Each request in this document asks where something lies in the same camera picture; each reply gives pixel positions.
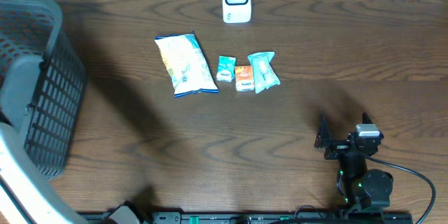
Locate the teal tissue pack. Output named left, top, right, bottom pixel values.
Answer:
left=216, top=56, right=237, bottom=83

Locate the orange tissue pack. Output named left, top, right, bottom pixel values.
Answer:
left=235, top=65, right=255, bottom=92

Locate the right black cable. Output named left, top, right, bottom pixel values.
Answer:
left=360, top=152, right=437, bottom=224

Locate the white teal package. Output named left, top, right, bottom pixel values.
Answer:
left=155, top=31, right=219, bottom=97

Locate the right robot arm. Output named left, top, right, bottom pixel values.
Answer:
left=314, top=113, right=393, bottom=218

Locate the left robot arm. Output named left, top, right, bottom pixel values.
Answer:
left=1, top=122, right=144, bottom=224

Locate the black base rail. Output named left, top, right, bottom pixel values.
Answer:
left=80, top=211, right=414, bottom=224

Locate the grey plastic mesh basket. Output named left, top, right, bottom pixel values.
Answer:
left=1, top=0, right=88, bottom=180

